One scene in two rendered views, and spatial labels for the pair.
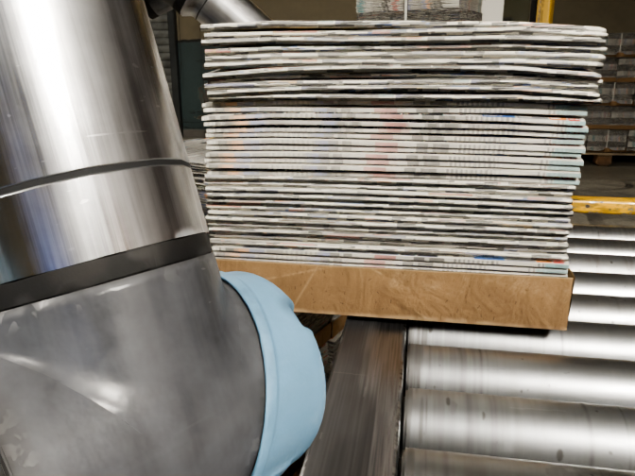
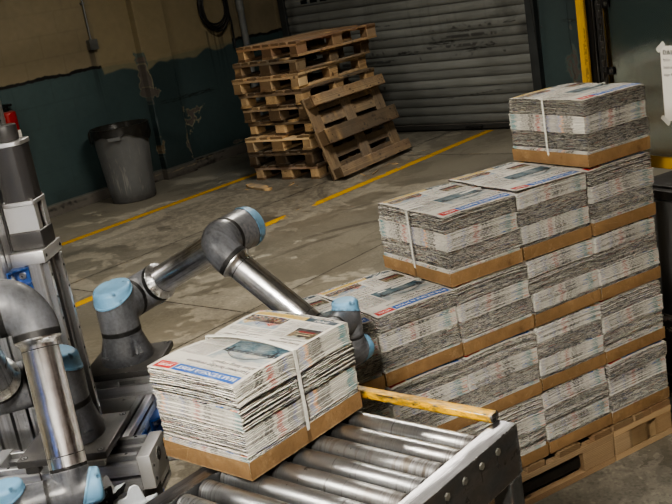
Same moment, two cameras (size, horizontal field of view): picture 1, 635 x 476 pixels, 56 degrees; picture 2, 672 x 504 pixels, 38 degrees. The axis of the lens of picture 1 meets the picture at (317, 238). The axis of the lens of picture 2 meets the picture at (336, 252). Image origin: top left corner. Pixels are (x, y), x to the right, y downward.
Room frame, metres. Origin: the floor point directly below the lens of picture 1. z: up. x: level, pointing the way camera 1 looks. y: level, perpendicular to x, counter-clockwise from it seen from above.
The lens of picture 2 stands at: (-1.01, -1.41, 1.79)
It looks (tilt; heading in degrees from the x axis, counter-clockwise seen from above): 16 degrees down; 33
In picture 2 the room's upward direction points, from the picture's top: 10 degrees counter-clockwise
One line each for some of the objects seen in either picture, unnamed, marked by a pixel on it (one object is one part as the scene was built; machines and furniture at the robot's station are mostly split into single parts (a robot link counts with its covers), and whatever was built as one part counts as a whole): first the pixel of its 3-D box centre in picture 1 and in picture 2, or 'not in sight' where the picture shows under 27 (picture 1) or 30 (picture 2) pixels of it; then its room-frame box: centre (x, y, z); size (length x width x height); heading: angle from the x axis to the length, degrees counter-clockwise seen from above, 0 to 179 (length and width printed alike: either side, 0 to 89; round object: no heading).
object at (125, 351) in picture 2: not in sight; (124, 342); (0.92, 0.62, 0.87); 0.15 x 0.15 x 0.10
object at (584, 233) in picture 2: not in sight; (521, 234); (2.00, -0.22, 0.86); 0.38 x 0.29 x 0.04; 59
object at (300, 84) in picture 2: not in sight; (312, 101); (7.25, 3.88, 0.65); 1.33 x 0.94 x 1.30; 174
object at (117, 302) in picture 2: not in sight; (117, 304); (0.93, 0.62, 0.98); 0.13 x 0.12 x 0.14; 4
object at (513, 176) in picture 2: not in sight; (513, 175); (1.99, -0.22, 1.06); 0.37 x 0.28 x 0.01; 59
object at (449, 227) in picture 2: not in sight; (447, 232); (1.74, -0.07, 0.95); 0.38 x 0.29 x 0.23; 60
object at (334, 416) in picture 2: not in sight; (296, 402); (0.73, -0.10, 0.83); 0.29 x 0.16 x 0.04; 80
